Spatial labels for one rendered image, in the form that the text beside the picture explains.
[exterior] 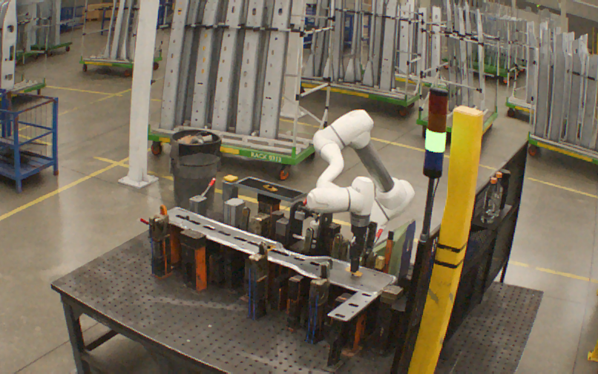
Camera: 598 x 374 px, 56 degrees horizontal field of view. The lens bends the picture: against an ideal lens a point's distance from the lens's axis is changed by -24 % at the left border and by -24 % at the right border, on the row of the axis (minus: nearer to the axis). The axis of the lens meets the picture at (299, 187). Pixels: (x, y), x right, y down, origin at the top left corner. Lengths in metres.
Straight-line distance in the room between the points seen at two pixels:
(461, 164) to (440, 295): 0.51
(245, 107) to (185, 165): 1.83
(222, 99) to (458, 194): 5.80
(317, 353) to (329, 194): 0.75
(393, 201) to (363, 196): 0.86
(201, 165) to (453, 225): 4.03
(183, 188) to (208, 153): 0.40
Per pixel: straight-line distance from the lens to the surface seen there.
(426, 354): 2.69
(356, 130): 3.60
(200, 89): 8.10
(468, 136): 2.33
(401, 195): 3.98
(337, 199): 3.09
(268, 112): 7.75
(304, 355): 3.21
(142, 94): 7.04
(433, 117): 2.21
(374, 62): 11.27
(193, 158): 6.17
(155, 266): 3.81
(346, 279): 3.29
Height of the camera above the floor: 2.48
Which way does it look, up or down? 20 degrees down
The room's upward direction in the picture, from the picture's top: 4 degrees clockwise
